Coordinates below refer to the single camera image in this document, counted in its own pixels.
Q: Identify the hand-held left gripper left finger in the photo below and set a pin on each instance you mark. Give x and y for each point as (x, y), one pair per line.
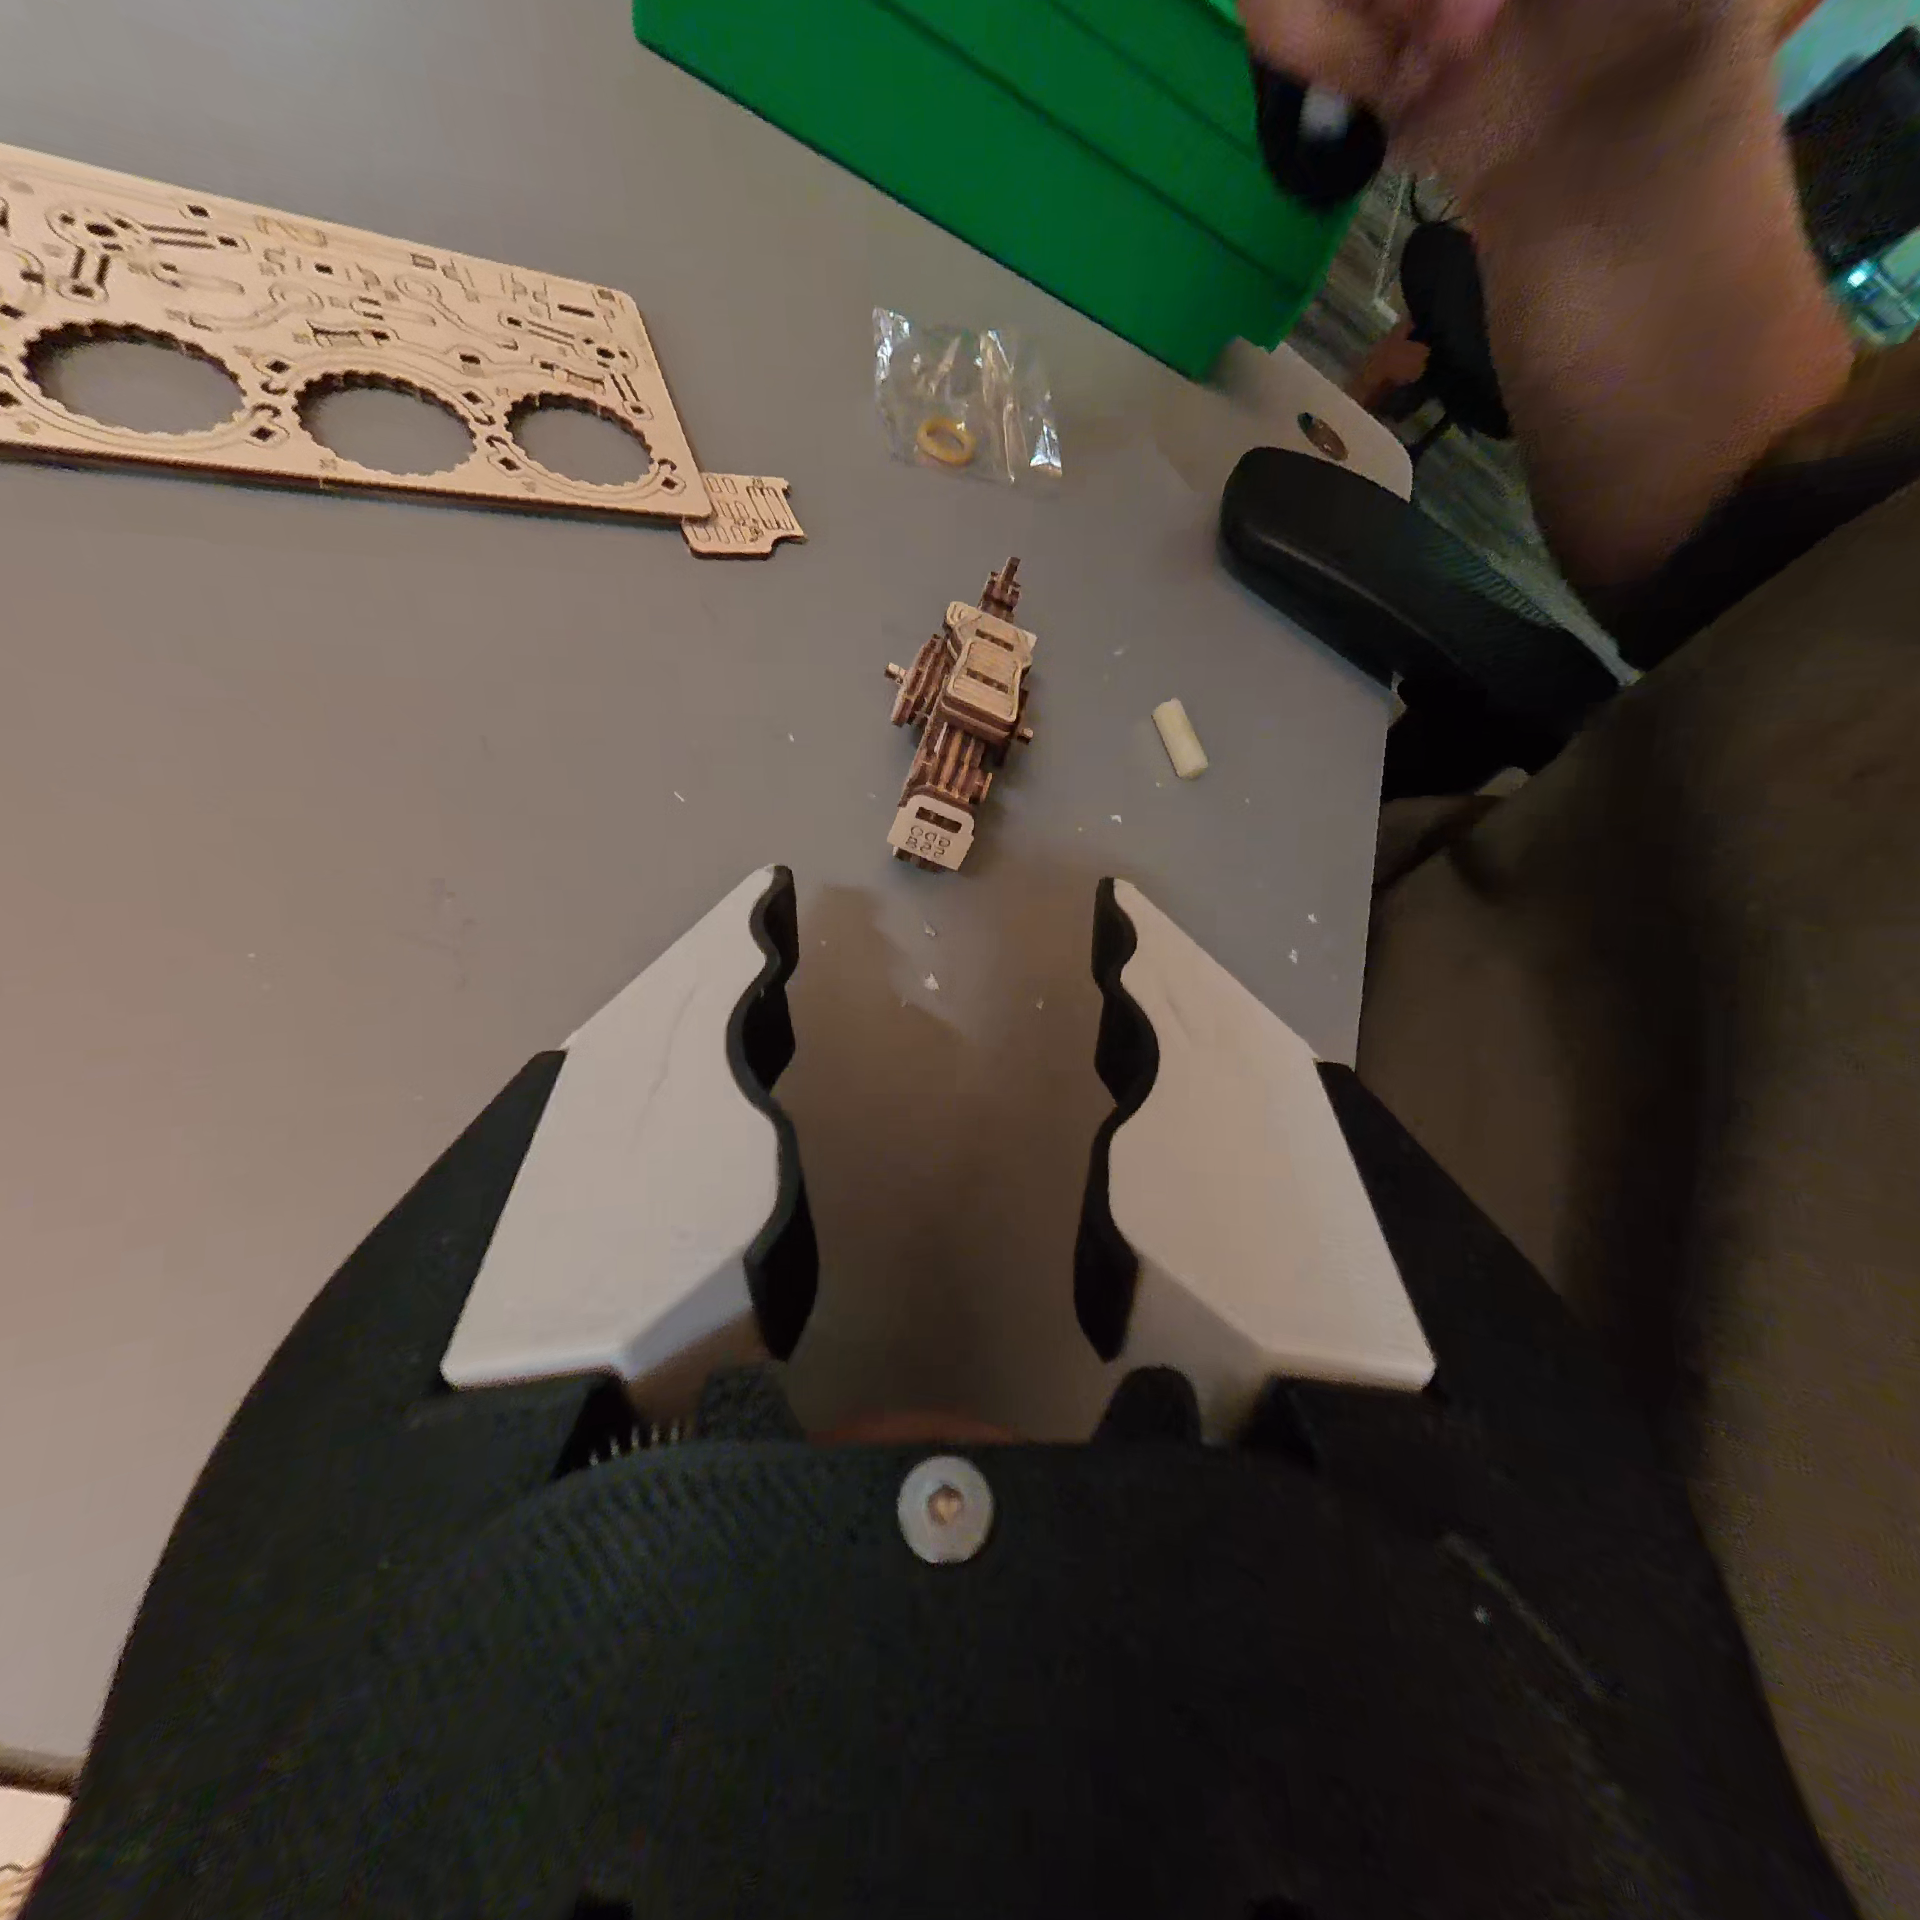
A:
(630, 1201)

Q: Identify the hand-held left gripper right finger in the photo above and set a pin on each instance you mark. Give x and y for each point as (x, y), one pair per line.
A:
(1276, 1201)

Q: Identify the wooden model engine block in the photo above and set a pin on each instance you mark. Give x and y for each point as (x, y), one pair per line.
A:
(960, 704)

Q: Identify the person's right forearm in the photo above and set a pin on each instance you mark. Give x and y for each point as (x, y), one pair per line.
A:
(1636, 375)

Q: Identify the round metal desk cap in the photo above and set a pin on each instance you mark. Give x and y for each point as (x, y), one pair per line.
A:
(1324, 435)

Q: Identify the grey desk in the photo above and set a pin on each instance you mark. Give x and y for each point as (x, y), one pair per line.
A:
(375, 826)

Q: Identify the person's right hand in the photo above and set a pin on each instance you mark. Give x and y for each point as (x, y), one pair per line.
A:
(1576, 75)

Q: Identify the black office chair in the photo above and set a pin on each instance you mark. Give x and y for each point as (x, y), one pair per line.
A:
(1448, 301)

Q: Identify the green plastic bin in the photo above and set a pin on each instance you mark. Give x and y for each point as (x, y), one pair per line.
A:
(974, 135)

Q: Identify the black chair armrest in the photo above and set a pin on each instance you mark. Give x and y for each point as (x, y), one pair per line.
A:
(1381, 555)

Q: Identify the clear plastic bag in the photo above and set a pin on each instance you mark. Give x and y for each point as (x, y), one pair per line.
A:
(991, 375)

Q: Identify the white wax stick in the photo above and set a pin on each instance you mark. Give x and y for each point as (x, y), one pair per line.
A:
(1181, 738)

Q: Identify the person's brown clothing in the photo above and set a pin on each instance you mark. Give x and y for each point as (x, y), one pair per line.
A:
(1724, 1050)

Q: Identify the small wooden slotted piece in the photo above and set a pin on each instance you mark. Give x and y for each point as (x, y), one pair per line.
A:
(743, 518)

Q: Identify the wooden sheet with round holes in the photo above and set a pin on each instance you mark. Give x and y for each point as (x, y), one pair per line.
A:
(268, 450)

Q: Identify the wooden puzzle sheet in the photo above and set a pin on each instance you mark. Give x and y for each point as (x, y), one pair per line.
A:
(24, 1861)

